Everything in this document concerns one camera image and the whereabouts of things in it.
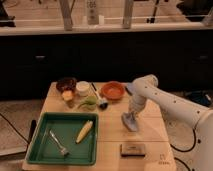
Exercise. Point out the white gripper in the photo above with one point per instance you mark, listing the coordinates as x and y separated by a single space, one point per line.
135 108

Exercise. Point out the light blue towel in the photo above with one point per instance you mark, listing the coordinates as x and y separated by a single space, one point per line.
130 122

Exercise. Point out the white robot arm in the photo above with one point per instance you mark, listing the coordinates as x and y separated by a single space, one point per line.
199 117

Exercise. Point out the blue sponge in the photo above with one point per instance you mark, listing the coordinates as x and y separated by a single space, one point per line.
129 89

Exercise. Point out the orange bowl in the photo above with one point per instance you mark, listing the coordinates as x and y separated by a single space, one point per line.
113 90

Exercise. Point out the green toy vegetable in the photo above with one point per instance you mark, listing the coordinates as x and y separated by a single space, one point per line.
89 103

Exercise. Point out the white cup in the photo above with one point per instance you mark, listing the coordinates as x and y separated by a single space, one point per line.
82 88

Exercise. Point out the yellow corn cob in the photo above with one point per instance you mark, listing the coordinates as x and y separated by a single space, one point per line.
83 132

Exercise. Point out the yellow toy block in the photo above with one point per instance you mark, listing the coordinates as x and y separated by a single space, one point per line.
68 95

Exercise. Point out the green plastic tray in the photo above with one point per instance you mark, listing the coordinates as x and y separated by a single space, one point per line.
66 127

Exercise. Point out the dark brown bowl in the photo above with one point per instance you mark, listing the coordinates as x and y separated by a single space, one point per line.
66 84

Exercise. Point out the metal fork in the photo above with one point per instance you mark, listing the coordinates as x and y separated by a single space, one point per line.
63 150

